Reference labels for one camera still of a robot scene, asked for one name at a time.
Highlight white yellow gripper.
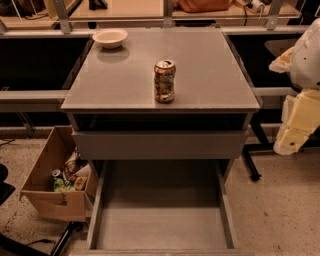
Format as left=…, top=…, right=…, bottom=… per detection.
left=273, top=89, right=320, bottom=155

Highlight grey drawer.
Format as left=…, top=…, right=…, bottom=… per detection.
left=70, top=160, right=255, bottom=256
left=72, top=130, right=248, bottom=160

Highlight grey top drawer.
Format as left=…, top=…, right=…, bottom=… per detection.
left=72, top=130, right=248, bottom=160

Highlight grey drawer cabinet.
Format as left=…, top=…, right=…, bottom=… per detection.
left=62, top=27, right=260, bottom=175

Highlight grey chair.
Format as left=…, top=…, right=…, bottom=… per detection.
left=241, top=38, right=320, bottom=182

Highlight crumpled soda can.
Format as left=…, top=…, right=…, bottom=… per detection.
left=154, top=59, right=176, bottom=103

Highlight brown leather bag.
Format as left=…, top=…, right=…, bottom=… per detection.
left=172, top=0, right=230, bottom=13

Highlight white bowl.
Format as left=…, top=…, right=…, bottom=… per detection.
left=92, top=28, right=128, bottom=49

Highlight yellow snack packet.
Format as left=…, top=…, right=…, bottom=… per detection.
left=74, top=176, right=87, bottom=191

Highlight cardboard box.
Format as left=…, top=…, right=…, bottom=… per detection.
left=20, top=126, right=98, bottom=222

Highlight can in cardboard box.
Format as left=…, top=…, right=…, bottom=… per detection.
left=51, top=169, right=62, bottom=178

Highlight green snack bag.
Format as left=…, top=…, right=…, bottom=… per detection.
left=53, top=178, right=75, bottom=193

